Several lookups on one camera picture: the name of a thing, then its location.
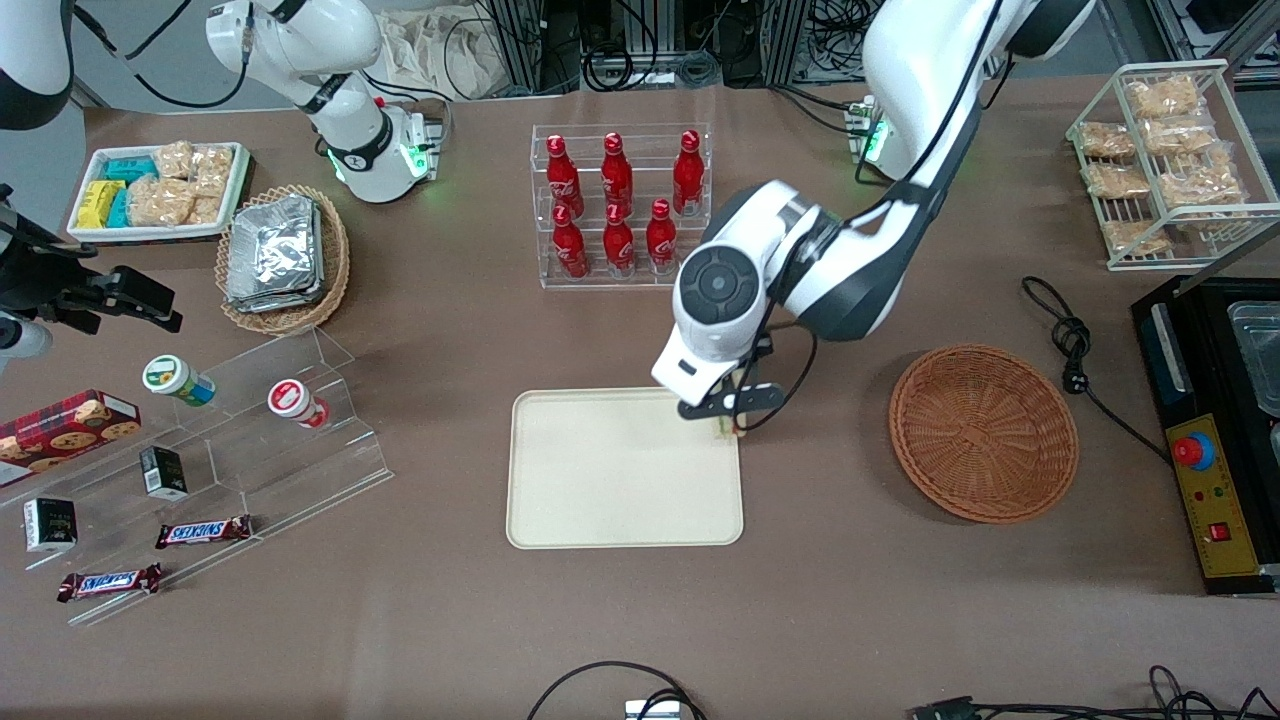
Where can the metal pan in appliance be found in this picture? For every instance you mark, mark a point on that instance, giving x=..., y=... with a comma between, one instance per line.
x=1258, y=350

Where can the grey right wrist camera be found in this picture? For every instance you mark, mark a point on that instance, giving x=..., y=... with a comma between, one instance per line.
x=22, y=340

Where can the green lid yogurt cup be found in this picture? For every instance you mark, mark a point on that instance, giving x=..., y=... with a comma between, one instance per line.
x=175, y=378

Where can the beige cloth bag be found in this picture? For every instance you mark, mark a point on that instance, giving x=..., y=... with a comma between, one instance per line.
x=440, y=50

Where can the teal snack pack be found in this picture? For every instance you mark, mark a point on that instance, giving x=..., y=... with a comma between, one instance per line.
x=119, y=210
x=132, y=168

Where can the clear acrylic bottle rack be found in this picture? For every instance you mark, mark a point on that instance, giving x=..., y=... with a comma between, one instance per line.
x=625, y=280

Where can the yellow emergency stop box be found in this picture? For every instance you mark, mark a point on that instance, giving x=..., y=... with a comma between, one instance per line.
x=1215, y=510

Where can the clear acrylic stepped stand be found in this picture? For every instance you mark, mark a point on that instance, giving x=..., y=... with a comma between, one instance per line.
x=290, y=470

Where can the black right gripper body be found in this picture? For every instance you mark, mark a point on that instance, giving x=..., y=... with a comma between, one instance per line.
x=52, y=290

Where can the yellow snack pack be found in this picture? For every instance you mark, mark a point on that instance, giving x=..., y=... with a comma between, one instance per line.
x=98, y=203

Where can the clear rice cracker bag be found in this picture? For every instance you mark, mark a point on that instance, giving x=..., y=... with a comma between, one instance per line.
x=160, y=202
x=174, y=160
x=206, y=210
x=212, y=170

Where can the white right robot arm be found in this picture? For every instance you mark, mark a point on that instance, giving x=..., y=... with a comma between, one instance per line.
x=345, y=150

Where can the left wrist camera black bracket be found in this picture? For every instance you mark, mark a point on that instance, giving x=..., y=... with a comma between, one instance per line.
x=730, y=402

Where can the small grey device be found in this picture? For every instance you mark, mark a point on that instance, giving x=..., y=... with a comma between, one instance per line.
x=652, y=710

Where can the red lid yogurt cup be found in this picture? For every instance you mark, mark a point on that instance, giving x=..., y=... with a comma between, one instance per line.
x=295, y=402

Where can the Snickers chocolate bar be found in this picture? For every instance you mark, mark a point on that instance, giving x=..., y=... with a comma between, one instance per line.
x=203, y=532
x=108, y=582

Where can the round brown wicker basket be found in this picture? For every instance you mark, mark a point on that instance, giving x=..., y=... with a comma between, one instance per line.
x=985, y=435

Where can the beige plastic tray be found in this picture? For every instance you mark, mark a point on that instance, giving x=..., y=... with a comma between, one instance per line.
x=610, y=475

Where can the oval wicker basket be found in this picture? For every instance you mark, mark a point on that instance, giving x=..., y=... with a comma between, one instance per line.
x=335, y=265

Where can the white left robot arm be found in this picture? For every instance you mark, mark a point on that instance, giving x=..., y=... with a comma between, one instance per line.
x=900, y=200

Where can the clear pastry bag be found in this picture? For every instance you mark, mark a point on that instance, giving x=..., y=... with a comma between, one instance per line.
x=1200, y=185
x=1163, y=97
x=1178, y=136
x=1135, y=237
x=1117, y=180
x=1105, y=140

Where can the silver foil pouch stack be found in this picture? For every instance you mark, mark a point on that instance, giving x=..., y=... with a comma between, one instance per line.
x=272, y=250

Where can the small black carton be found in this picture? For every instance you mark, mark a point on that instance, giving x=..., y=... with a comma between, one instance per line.
x=50, y=524
x=163, y=473

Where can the red tartan cookie box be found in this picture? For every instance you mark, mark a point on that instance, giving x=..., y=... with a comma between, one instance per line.
x=60, y=432

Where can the red cola bottle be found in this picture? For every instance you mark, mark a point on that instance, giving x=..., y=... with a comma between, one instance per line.
x=570, y=248
x=617, y=172
x=563, y=175
x=619, y=245
x=661, y=240
x=688, y=175

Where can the black appliance housing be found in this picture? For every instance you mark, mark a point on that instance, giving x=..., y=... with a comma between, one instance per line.
x=1200, y=340

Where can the white rectangular snack tray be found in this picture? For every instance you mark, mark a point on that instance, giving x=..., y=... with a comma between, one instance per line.
x=85, y=232

